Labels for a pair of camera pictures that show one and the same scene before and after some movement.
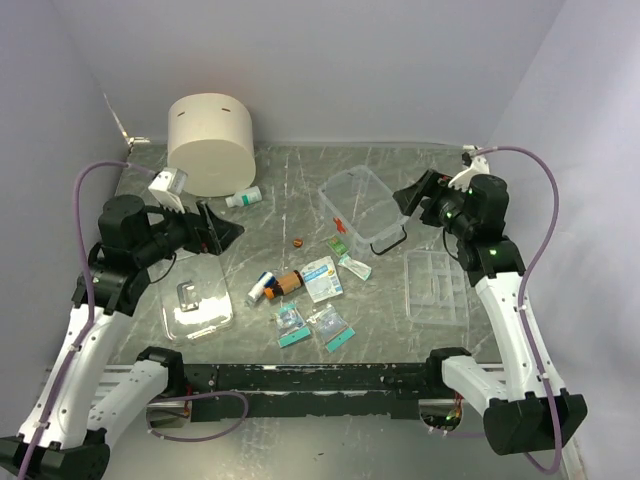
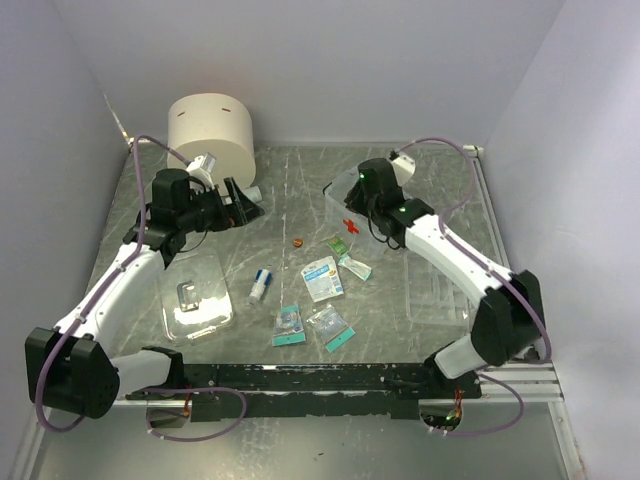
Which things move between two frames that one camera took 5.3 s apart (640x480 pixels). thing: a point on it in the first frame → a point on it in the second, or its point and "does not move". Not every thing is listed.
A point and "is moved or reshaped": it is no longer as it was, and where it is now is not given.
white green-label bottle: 245,197 does not move
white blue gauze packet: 322,279 does not move
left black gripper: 215,238 → 229,215
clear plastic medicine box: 358,210 is moved or reshaped
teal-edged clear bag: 331,327 does not move
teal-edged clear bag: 290,325 does not move
